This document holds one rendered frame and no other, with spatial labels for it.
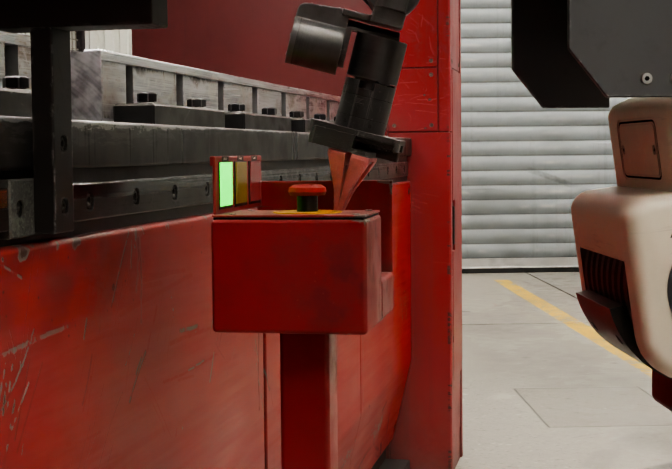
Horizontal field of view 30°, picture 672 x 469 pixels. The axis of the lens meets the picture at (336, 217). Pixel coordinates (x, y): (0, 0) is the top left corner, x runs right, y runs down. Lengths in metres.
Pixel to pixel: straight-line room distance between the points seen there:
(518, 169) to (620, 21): 7.61
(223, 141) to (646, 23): 0.71
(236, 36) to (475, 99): 5.40
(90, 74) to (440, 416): 1.90
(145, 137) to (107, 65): 0.25
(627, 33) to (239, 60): 2.32
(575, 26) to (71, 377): 0.55
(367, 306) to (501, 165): 7.39
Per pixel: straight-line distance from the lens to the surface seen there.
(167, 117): 1.61
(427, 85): 3.20
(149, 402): 1.38
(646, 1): 1.07
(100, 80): 1.56
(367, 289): 1.25
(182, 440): 1.49
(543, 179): 8.68
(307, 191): 1.28
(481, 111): 8.62
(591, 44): 1.05
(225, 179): 1.30
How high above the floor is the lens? 0.84
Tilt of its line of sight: 3 degrees down
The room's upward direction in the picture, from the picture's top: 1 degrees counter-clockwise
